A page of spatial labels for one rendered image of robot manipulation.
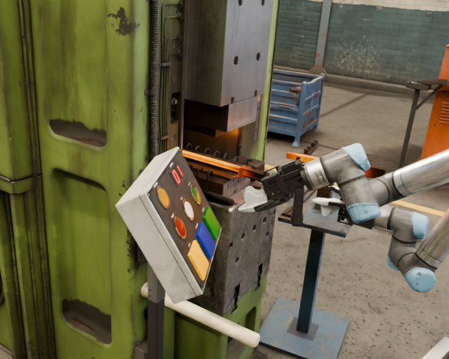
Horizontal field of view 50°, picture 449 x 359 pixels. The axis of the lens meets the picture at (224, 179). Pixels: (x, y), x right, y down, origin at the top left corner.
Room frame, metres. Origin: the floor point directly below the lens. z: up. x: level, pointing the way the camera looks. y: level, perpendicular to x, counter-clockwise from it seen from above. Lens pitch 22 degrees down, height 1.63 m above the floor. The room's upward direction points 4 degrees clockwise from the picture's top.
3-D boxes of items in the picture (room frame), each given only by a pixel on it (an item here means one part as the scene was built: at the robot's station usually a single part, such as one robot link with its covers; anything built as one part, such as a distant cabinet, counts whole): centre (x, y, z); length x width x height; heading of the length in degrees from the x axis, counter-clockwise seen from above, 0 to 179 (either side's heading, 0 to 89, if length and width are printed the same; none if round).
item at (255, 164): (1.83, -0.09, 0.95); 0.12 x 0.08 x 0.06; 59
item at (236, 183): (1.75, 0.13, 0.96); 0.42 x 0.20 x 0.09; 59
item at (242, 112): (1.75, 0.13, 1.22); 0.42 x 0.20 x 0.10; 59
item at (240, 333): (1.30, 0.05, 0.62); 0.44 x 0.05 x 0.05; 59
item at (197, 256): (1.01, 0.05, 1.01); 0.07 x 0.05 x 0.07; 174
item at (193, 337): (1.81, 0.11, 0.23); 0.55 x 0.37 x 0.47; 59
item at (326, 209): (1.44, -0.34, 0.98); 0.09 x 0.03 x 0.06; 95
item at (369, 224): (1.44, -0.44, 0.97); 0.12 x 0.08 x 0.09; 59
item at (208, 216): (1.21, 0.03, 1.01); 0.07 x 0.05 x 0.07; 174
